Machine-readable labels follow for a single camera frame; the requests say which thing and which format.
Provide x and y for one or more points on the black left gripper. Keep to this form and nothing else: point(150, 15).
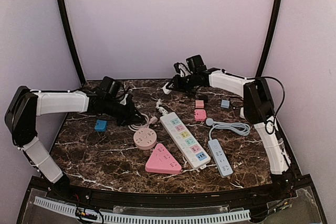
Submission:
point(130, 118)

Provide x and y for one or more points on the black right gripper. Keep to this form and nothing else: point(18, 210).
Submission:
point(177, 85)

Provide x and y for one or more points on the blue square plug adapter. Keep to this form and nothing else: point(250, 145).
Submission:
point(101, 126)

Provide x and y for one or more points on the peach cube plug adapter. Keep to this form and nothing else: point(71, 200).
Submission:
point(199, 104)

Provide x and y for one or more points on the pink square plug adapter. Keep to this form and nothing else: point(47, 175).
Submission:
point(200, 115)

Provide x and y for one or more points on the light blue cube adapter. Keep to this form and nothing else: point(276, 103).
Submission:
point(225, 104)

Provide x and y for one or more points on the round pink power socket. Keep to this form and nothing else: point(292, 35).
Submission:
point(145, 138)

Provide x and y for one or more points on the white cube plug adapter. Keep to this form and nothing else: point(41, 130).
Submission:
point(242, 113)

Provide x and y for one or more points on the white multi-socket power strip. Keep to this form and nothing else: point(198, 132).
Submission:
point(191, 149)

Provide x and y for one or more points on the pink triangular power socket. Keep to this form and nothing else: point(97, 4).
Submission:
point(161, 161)

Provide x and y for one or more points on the light blue power strip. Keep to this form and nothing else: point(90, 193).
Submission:
point(220, 158)

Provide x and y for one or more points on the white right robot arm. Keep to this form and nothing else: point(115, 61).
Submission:
point(258, 107)

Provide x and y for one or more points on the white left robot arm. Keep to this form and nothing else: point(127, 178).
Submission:
point(27, 105)

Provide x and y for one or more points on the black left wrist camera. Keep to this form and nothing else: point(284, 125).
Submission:
point(109, 87)

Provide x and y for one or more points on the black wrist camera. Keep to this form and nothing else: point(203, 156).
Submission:
point(109, 87)
point(196, 64)

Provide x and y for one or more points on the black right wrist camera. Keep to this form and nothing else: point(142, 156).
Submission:
point(196, 64)

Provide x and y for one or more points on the white slotted cable tray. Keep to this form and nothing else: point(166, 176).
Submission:
point(106, 216)

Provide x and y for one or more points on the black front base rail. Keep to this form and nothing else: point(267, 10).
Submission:
point(299, 203)

